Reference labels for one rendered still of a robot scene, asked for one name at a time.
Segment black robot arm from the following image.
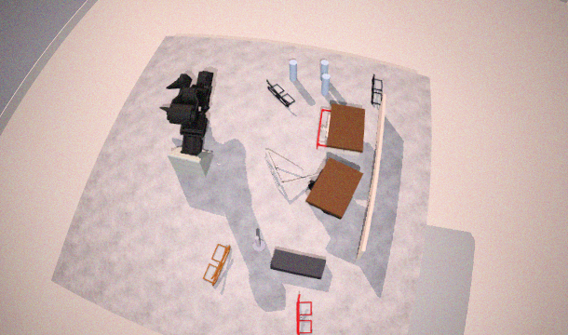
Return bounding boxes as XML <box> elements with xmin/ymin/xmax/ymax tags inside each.
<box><xmin>167</xmin><ymin>71</ymin><xmax>213</xmax><ymax>156</ymax></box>

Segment brown rectangular glasses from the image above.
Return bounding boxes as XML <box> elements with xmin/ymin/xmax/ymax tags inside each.
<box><xmin>203</xmin><ymin>244</ymin><xmax>230</xmax><ymax>286</ymax></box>

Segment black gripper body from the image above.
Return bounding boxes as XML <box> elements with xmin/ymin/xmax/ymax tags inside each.
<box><xmin>178</xmin><ymin>74</ymin><xmax>193</xmax><ymax>105</ymax></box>

